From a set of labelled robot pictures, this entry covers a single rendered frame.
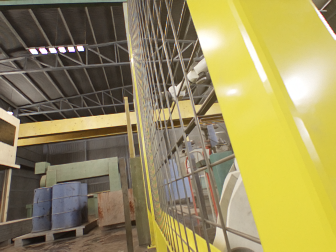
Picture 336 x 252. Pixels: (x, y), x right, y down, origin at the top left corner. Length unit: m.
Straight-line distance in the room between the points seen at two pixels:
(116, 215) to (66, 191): 1.17
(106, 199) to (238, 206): 3.67
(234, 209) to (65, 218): 4.09
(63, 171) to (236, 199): 11.02
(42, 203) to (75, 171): 6.35
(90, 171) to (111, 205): 6.95
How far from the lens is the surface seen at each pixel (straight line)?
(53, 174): 11.49
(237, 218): 0.66
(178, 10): 13.84
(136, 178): 2.52
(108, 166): 10.85
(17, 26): 14.28
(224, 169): 1.84
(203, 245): 0.42
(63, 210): 4.53
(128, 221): 1.51
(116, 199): 4.17
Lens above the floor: 0.54
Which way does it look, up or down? 21 degrees up
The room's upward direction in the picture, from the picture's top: 10 degrees counter-clockwise
